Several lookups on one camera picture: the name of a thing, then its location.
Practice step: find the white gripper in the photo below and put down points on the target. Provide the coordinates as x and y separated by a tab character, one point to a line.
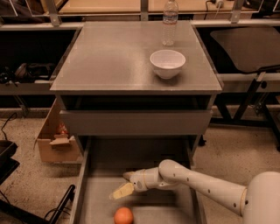
137	179

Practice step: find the orange fruit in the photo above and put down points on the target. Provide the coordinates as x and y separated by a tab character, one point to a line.
123	215

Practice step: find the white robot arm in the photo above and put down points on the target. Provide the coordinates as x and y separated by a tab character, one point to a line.
256	203

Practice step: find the open grey middle drawer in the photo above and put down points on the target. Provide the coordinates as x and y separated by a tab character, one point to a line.
123	172

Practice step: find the closed grey top drawer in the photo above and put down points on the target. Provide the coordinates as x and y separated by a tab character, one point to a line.
118	123

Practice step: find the grey metal drawer cabinet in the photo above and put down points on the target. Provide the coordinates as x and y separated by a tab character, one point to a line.
109	69

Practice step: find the brown cardboard box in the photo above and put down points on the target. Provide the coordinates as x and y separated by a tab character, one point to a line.
55	143

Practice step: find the white bowl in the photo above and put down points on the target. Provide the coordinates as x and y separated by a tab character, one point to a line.
167	63

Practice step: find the black headphones on shelf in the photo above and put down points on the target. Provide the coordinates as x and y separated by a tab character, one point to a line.
27	73

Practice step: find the clear plastic water bottle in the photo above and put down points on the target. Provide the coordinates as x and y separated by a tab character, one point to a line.
170	19

